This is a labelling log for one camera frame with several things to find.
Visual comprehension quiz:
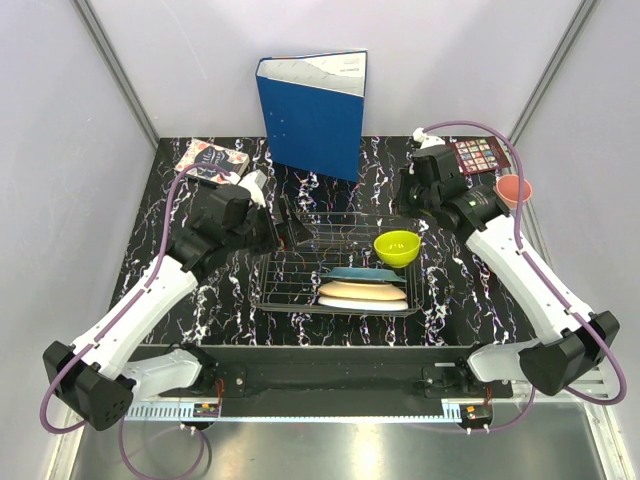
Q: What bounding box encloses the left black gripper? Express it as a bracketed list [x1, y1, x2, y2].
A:
[226, 194, 314, 256]

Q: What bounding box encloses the yellow-green bowl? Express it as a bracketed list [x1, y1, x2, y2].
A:
[374, 230, 421, 268]

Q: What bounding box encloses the tall pink cup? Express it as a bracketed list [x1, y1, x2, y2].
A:
[494, 174, 533, 210]

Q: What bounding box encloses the teal plate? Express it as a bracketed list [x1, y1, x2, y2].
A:
[322, 267, 406, 284]

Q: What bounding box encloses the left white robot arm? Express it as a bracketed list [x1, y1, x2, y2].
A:
[43, 185, 313, 431]

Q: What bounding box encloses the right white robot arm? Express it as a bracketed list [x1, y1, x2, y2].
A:
[393, 145, 620, 397]

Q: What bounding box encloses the dark red card box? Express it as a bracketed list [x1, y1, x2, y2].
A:
[445, 136, 510, 176]

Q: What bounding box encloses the beige plate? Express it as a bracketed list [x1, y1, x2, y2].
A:
[318, 281, 407, 301]

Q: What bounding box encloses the white plate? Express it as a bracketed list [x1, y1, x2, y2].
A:
[318, 296, 408, 312]

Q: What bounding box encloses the blue binder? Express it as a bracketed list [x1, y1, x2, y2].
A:
[255, 50, 368, 182]

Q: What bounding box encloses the floral cover book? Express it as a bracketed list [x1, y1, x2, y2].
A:
[174, 138, 250, 185]

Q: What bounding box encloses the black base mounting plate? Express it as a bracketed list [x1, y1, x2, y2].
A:
[158, 344, 514, 399]

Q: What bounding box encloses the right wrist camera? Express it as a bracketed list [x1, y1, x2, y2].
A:
[412, 128, 446, 149]

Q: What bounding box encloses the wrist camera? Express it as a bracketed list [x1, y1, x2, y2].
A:
[238, 170, 267, 207]
[412, 128, 446, 149]

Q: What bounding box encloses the wire dish rack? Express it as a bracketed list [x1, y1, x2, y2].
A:
[254, 212, 422, 317]

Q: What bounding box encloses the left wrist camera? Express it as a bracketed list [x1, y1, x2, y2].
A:
[238, 170, 267, 207]

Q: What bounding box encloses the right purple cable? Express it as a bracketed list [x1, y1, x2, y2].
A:
[414, 119, 629, 434]

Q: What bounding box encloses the purple cable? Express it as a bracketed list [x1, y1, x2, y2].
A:
[414, 119, 629, 434]
[39, 167, 241, 477]

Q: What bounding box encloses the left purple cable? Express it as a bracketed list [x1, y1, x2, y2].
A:
[39, 167, 241, 477]

